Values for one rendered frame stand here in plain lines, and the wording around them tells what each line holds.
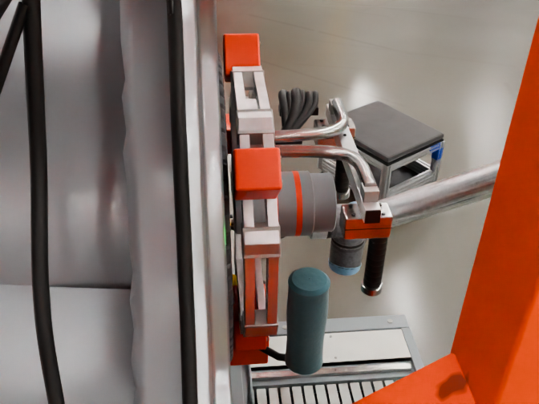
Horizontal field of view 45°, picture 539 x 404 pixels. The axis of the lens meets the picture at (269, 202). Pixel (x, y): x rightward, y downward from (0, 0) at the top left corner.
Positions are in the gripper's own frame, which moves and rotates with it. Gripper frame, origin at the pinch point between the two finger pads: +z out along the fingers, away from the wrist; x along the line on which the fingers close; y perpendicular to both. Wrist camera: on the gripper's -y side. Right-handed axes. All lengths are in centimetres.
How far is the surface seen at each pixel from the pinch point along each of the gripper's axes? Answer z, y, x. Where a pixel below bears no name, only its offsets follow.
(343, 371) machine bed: -33, 37, -42
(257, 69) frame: -5.3, -42.4, 25.7
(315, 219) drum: -16.2, -34.7, -4.3
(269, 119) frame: -6, -57, 11
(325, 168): -46, 112, 38
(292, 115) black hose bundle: -12.7, -35.1, 18.1
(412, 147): -77, 82, 39
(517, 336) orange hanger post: -33, -86, -27
